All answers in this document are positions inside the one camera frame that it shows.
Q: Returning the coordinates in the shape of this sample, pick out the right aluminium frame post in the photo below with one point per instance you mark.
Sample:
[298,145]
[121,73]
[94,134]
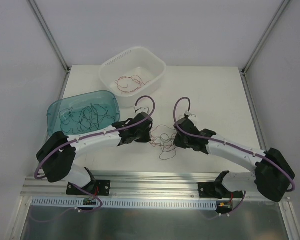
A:
[266,34]

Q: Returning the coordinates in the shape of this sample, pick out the aluminium frame post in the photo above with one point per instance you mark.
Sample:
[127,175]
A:
[48,33]
[266,34]

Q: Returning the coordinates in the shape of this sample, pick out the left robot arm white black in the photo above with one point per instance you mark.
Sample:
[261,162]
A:
[57,156]

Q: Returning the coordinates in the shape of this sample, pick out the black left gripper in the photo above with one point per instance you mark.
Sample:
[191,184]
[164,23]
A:
[147,128]

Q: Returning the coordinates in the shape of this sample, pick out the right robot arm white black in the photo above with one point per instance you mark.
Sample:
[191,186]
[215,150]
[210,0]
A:
[268,172]

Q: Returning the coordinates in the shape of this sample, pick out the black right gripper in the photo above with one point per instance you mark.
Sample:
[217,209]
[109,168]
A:
[178,135]

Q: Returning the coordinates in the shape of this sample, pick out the left aluminium frame post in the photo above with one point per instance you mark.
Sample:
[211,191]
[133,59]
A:
[48,33]

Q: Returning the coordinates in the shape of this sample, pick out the white plastic basket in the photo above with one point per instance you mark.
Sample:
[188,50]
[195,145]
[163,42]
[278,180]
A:
[131,74]

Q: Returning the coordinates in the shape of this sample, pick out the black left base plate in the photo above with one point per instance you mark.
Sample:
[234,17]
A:
[95,187]

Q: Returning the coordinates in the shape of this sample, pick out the aluminium mounting rail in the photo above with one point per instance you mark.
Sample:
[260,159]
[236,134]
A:
[130,185]

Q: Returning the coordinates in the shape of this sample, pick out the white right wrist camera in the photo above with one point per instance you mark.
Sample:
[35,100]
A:
[188,114]

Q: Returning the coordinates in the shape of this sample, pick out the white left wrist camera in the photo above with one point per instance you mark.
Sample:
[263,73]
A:
[141,109]

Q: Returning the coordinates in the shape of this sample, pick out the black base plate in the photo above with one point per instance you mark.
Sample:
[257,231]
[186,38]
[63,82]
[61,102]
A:
[95,187]
[217,191]

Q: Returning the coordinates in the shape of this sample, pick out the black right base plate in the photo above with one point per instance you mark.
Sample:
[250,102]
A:
[217,191]

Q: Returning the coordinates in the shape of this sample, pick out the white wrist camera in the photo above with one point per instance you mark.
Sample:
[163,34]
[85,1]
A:
[141,109]
[188,114]

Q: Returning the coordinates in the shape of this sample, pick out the teal translucent plastic bin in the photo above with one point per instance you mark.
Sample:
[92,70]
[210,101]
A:
[84,113]

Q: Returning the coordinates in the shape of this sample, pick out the white slotted cable duct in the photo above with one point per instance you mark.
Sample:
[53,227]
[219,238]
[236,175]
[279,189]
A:
[125,203]

